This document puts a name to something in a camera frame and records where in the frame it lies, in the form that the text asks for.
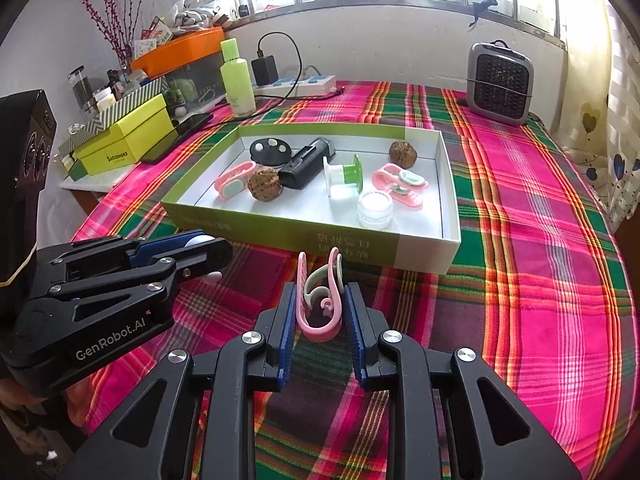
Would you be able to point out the black round disc metal buttons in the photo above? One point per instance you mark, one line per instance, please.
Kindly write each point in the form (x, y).
(270, 152)

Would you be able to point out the white mushroom-shaped plug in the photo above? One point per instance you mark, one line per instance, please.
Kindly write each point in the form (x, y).
(213, 276)

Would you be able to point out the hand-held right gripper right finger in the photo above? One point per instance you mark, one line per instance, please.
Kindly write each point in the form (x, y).
(357, 350)

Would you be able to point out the orange storage bin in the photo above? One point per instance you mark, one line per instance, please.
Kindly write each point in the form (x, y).
(180, 52)

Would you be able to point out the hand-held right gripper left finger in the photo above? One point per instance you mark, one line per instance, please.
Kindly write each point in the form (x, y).
(287, 350)

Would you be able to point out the dark glass jar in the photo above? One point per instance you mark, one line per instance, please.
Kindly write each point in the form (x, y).
(81, 89)

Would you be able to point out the printed paper packet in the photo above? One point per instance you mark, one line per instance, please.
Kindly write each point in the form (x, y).
(152, 37)

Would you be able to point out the grey space heater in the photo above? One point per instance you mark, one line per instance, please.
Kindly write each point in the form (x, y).
(500, 85)

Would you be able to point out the black cylindrical device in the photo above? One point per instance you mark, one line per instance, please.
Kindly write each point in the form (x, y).
(305, 165)

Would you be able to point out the heart print curtain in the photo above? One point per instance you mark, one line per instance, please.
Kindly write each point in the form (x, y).
(615, 135)

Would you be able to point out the person's left hand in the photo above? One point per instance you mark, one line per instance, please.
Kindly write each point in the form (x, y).
(80, 405)

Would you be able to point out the zigzag patterned box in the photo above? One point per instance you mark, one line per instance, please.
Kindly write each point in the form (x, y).
(130, 102)

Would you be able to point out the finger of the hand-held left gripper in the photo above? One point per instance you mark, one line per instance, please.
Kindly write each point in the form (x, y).
(160, 249)
(205, 257)

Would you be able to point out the black charger plug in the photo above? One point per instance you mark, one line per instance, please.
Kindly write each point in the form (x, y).
(265, 71)

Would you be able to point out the green and white spool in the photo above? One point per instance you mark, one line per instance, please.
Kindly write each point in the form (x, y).
(350, 175)

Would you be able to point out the brown walnut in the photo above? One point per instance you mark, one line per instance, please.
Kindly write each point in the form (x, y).
(265, 185)
(402, 152)

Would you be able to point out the black smartphone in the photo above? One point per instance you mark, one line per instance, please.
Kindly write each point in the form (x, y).
(180, 135)

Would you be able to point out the plaid blanket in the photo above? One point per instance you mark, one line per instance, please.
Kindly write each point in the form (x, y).
(525, 260)

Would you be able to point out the white power strip with charger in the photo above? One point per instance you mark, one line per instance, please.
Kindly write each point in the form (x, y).
(299, 55)

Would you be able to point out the black clamp on sill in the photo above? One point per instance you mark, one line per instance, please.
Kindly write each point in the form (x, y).
(484, 7)

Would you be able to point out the white plastic bag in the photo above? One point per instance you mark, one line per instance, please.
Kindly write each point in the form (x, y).
(200, 10)

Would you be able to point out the small clear jar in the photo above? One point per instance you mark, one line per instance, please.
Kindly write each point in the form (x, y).
(375, 210)

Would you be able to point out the dried flower branches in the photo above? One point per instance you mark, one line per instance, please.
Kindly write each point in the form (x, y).
(112, 15)

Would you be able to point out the green lotion bottle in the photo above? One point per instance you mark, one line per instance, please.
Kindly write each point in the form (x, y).
(239, 85)

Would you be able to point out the yellow-green shoebox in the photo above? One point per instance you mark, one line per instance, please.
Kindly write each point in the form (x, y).
(130, 140)

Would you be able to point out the green and white cardboard box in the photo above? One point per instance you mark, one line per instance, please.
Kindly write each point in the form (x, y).
(425, 252)

